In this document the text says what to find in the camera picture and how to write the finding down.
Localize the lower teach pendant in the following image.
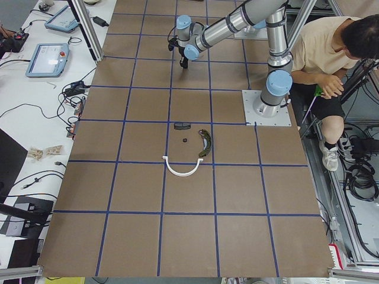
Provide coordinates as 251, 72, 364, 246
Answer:
25, 43, 70, 78

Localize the black brake pad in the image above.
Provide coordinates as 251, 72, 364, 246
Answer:
174, 122, 191, 130

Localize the man in beige shirt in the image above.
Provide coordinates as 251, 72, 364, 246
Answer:
290, 14, 378, 172

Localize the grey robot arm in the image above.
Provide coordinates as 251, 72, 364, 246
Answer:
168, 0, 293, 118

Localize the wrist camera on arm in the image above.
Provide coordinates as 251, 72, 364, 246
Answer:
168, 35, 179, 51

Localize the aluminium frame post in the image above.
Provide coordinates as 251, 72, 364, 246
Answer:
68, 0, 104, 62

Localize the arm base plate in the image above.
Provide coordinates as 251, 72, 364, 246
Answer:
242, 90, 291, 127
234, 26, 268, 40

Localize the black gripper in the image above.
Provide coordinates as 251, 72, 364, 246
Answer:
178, 47, 188, 69

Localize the white curved plastic part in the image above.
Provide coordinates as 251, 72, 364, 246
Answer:
162, 156, 204, 178

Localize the olive brake shoe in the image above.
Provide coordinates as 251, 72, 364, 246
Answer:
198, 129, 212, 158

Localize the black power adapter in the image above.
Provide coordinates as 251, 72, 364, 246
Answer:
92, 16, 109, 27

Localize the teach pendant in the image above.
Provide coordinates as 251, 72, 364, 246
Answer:
44, 5, 78, 33
25, 43, 70, 78

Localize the upper teach pendant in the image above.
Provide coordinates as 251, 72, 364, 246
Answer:
44, 5, 78, 33

